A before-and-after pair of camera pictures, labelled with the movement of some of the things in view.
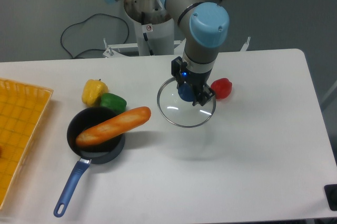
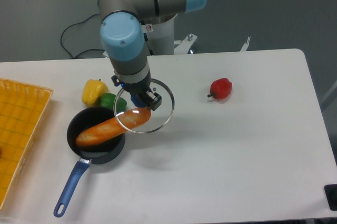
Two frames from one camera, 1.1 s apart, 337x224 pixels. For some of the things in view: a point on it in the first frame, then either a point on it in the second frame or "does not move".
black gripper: (198, 80) to (140, 95)
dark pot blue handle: (105, 151) does not move
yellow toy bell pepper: (92, 90) does not move
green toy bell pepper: (115, 102) does not move
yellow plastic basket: (21, 106) does not move
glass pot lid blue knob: (185, 93) to (141, 119)
